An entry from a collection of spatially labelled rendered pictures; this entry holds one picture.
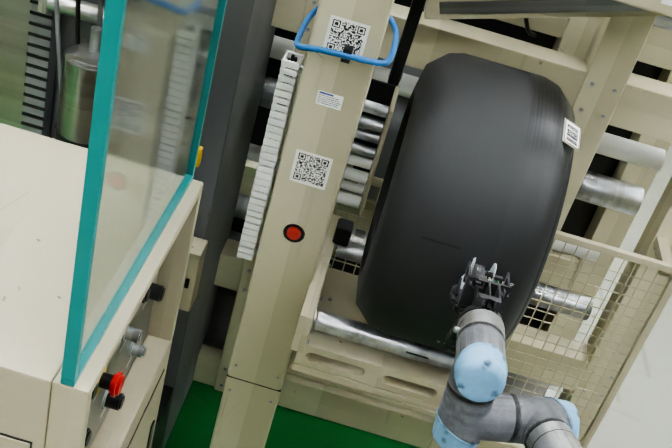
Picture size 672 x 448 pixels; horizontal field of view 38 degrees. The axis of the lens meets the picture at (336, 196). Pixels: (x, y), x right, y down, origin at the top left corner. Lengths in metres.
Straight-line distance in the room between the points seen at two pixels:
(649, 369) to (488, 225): 2.26
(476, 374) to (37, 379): 0.61
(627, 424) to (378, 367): 1.71
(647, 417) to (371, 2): 2.31
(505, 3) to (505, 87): 0.35
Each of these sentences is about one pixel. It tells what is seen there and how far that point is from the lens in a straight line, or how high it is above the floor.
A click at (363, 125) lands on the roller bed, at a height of 1.14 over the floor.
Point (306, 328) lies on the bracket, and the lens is 2.02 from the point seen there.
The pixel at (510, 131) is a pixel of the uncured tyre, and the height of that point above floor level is 1.45.
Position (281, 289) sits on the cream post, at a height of 0.91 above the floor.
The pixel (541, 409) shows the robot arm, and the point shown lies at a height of 1.23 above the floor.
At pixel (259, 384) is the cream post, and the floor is 0.62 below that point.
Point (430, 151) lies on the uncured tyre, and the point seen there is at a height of 1.40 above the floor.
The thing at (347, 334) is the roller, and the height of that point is 0.90.
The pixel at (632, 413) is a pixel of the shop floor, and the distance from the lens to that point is 3.70.
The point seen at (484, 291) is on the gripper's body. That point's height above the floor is 1.31.
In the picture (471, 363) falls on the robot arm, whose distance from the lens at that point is 1.43.
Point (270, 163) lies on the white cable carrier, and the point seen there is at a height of 1.20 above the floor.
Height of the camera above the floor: 2.22
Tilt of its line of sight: 32 degrees down
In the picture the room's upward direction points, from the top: 16 degrees clockwise
